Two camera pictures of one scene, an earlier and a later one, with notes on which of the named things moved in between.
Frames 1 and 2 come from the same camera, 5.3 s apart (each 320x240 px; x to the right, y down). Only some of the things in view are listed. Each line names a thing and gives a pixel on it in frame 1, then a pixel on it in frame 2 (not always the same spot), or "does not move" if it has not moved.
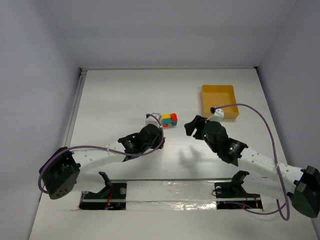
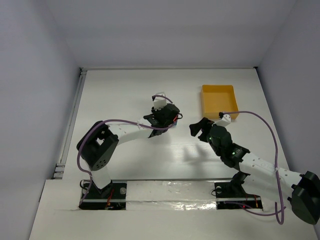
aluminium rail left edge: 83,72 does not move
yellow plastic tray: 215,95 does not move
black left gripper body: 158,135 -> 171,121
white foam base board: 173,203 does not move
